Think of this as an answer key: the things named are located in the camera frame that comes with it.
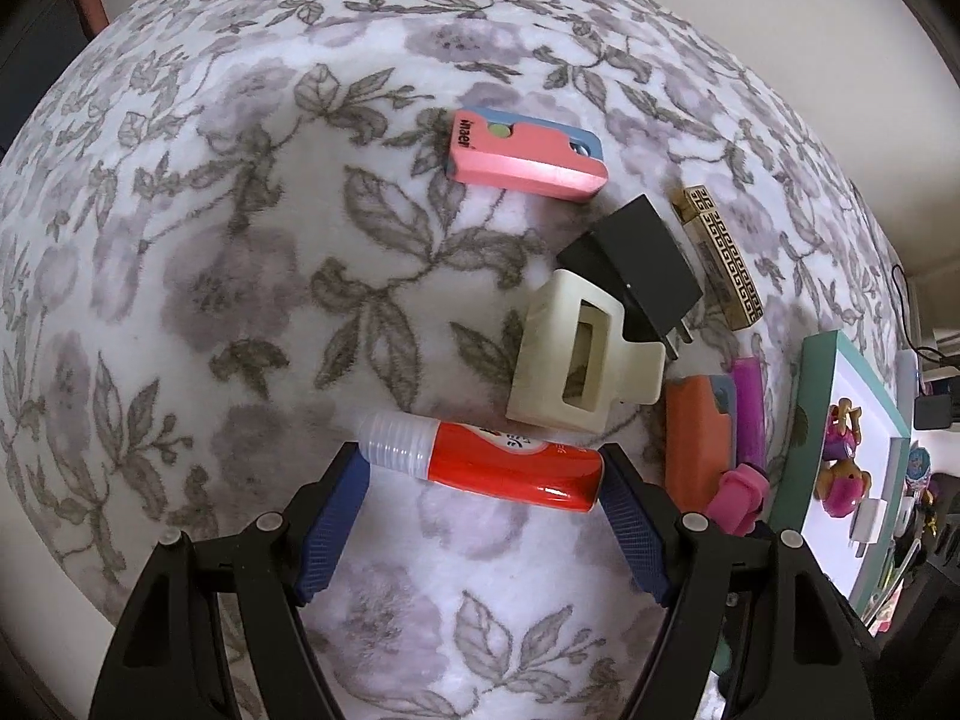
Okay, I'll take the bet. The pink plastic toy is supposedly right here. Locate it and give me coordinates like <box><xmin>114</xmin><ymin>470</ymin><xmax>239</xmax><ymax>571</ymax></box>
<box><xmin>701</xmin><ymin>463</ymin><xmax>770</xmax><ymax>537</ymax></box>

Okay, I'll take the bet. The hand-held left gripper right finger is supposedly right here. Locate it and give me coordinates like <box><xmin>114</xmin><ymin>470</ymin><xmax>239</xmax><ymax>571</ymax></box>
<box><xmin>596</xmin><ymin>441</ymin><xmax>878</xmax><ymax>720</ymax></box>

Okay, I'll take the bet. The gold patterned lighter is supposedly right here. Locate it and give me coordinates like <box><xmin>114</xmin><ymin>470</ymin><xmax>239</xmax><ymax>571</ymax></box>
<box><xmin>670</xmin><ymin>186</ymin><xmax>764</xmax><ymax>331</ymax></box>

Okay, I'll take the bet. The dark cabinet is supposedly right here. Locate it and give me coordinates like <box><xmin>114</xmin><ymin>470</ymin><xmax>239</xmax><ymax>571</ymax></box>
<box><xmin>0</xmin><ymin>0</ymin><xmax>91</xmax><ymax>158</ymax></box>

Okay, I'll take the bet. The black power adapter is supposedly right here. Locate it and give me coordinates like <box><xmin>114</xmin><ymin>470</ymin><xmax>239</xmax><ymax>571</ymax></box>
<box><xmin>915</xmin><ymin>394</ymin><xmax>953</xmax><ymax>432</ymax></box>

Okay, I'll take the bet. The red-brown upright board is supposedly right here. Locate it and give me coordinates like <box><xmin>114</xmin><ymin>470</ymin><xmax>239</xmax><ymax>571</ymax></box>
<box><xmin>71</xmin><ymin>0</ymin><xmax>110</xmax><ymax>38</ymax></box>

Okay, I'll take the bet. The pink brown toy figure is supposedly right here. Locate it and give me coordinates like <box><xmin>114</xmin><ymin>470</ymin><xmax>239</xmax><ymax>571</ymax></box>
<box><xmin>816</xmin><ymin>399</ymin><xmax>872</xmax><ymax>520</ymax></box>

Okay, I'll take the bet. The orange blue rectangular case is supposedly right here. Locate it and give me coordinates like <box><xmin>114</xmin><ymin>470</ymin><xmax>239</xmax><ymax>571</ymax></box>
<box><xmin>664</xmin><ymin>373</ymin><xmax>740</xmax><ymax>511</ymax></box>

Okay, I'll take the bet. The black charger plug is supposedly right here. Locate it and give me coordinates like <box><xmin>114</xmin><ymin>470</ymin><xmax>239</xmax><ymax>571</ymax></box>
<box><xmin>559</xmin><ymin>193</ymin><xmax>704</xmax><ymax>361</ymax></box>

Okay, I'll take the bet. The red glue bottle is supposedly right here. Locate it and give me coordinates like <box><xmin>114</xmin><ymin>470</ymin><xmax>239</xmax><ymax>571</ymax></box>
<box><xmin>356</xmin><ymin>412</ymin><xmax>605</xmax><ymax>514</ymax></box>

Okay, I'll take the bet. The white smartwatch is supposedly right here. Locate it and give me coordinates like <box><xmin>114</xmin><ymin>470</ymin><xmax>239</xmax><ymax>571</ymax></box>
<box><xmin>849</xmin><ymin>496</ymin><xmax>890</xmax><ymax>557</ymax></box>

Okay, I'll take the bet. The cream hair claw clip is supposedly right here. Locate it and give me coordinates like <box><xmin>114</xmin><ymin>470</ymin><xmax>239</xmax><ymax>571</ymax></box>
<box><xmin>506</xmin><ymin>268</ymin><xmax>666</xmax><ymax>434</ymax></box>

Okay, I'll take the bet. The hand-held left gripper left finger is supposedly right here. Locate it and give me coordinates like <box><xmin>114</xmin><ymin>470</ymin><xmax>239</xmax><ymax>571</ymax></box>
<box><xmin>88</xmin><ymin>441</ymin><xmax>374</xmax><ymax>720</ymax></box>

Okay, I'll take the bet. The white power strip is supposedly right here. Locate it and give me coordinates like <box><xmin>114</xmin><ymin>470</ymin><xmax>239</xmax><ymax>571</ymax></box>
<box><xmin>896</xmin><ymin>349</ymin><xmax>922</xmax><ymax>421</ymax></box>

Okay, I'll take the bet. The pink blue rectangular case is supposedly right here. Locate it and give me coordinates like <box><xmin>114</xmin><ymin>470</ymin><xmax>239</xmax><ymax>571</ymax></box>
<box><xmin>447</xmin><ymin>106</ymin><xmax>608</xmax><ymax>202</ymax></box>

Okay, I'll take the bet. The teal white shallow tray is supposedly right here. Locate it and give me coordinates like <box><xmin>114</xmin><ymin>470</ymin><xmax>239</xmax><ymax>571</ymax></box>
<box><xmin>761</xmin><ymin>330</ymin><xmax>912</xmax><ymax>616</ymax></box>

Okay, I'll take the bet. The black cable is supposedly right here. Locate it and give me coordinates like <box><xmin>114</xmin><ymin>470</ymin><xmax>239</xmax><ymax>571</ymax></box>
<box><xmin>891</xmin><ymin>262</ymin><xmax>950</xmax><ymax>365</ymax></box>

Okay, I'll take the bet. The purple translucent lighter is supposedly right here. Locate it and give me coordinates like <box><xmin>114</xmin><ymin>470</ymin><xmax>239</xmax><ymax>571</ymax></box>
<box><xmin>729</xmin><ymin>356</ymin><xmax>767</xmax><ymax>470</ymax></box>

